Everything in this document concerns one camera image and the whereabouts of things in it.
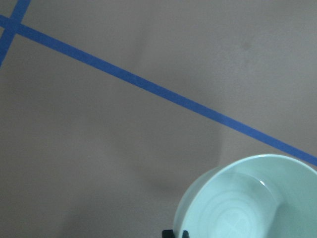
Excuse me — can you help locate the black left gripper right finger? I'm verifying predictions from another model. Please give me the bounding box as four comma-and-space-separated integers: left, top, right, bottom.
182, 230, 190, 238

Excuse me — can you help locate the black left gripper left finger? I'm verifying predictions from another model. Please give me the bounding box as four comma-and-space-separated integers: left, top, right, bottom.
162, 230, 175, 238

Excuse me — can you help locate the mint green bowl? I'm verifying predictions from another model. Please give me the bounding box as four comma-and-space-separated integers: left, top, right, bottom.
173, 154, 317, 238

